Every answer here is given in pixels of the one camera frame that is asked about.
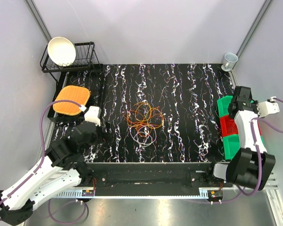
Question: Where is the white cable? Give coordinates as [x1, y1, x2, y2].
[130, 124, 158, 148]

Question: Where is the orange cable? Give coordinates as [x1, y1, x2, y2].
[127, 107, 165, 134]

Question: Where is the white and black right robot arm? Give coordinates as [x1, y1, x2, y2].
[204, 86, 280, 192]

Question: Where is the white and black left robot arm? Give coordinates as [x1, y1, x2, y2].
[0, 121, 104, 226]

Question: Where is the green bin far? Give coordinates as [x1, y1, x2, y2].
[217, 96, 233, 118]

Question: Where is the green bin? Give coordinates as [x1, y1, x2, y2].
[223, 134, 256, 161]
[217, 96, 233, 118]

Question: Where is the red bin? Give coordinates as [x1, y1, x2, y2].
[220, 115, 238, 137]

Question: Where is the white mug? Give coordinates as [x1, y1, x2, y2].
[221, 53, 239, 72]

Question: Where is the green bin near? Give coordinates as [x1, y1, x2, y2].
[223, 134, 256, 161]

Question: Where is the orange woven basket tray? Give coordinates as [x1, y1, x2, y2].
[53, 85, 91, 116]

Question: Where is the black marbled mat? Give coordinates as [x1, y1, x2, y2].
[50, 63, 236, 163]

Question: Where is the black tray under basket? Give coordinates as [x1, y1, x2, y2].
[47, 69, 106, 122]

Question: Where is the white bowl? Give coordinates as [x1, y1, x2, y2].
[47, 37, 76, 66]

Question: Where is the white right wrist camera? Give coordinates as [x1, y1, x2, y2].
[257, 97, 280, 118]

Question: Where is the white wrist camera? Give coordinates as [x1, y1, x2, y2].
[257, 97, 280, 118]
[79, 105, 101, 126]

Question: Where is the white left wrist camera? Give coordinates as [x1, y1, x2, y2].
[79, 105, 101, 126]

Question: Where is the yellow cable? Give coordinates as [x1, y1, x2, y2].
[127, 101, 165, 129]

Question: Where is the brown cable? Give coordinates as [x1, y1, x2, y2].
[108, 88, 133, 104]

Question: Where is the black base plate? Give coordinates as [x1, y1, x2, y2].
[88, 162, 232, 198]

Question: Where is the black wire dish rack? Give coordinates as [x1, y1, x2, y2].
[40, 37, 103, 74]

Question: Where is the aluminium frame rail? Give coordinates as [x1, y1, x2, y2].
[13, 169, 283, 226]

